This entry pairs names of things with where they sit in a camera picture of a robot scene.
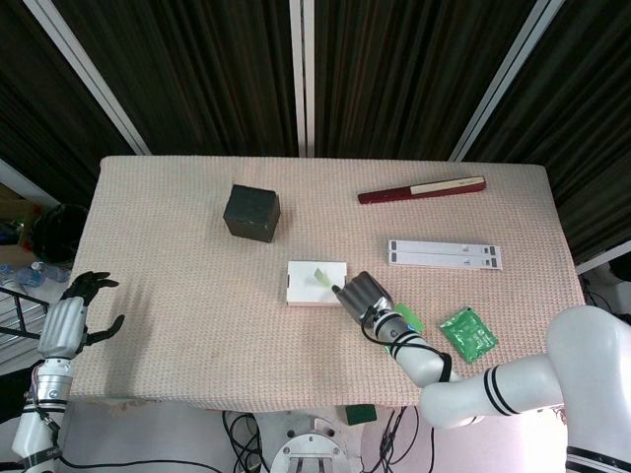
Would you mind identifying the black metal rack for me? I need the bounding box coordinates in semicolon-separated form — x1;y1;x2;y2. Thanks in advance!
0;285;56;342

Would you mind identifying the beige woven tablecloth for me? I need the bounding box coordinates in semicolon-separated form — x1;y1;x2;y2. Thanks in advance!
63;155;593;413

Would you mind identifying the clear plastic water bottle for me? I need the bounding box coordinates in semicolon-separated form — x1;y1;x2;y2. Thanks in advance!
28;260;71;286
0;263;31;293

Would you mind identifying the bright green cube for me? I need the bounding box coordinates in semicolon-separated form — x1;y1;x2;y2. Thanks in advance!
383;302;426;357

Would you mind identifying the brown cardboard box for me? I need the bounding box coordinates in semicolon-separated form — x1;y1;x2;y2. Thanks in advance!
0;184;44;267

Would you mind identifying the dark pleated curtain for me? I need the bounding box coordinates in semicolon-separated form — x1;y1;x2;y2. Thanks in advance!
51;0;300;158
314;0;539;162
465;0;631;266
0;0;138;204

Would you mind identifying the black cube box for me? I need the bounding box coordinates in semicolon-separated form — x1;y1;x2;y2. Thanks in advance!
222;183;281;243

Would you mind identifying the black cable bundle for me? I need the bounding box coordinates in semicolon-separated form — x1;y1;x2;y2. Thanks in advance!
221;411;271;473
375;406;435;473

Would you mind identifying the white frame post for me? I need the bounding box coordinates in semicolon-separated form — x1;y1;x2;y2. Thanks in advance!
288;0;316;159
447;0;567;163
22;0;152;155

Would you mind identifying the green foil packet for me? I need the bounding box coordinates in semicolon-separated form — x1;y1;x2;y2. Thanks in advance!
438;304;499;366

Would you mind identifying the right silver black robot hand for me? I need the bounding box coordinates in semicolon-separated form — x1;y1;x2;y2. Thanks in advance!
330;270;395;327

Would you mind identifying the flat white cardboard box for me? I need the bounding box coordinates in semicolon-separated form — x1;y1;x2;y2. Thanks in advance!
284;259;349;309

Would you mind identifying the dark green sponge block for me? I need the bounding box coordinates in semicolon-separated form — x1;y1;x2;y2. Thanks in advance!
344;403;379;426

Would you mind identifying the black bag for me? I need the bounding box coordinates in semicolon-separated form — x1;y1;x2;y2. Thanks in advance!
32;204;90;265

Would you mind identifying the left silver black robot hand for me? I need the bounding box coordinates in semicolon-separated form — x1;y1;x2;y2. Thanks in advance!
37;270;126;359

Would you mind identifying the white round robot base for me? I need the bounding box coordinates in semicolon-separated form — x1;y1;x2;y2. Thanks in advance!
255;406;366;473

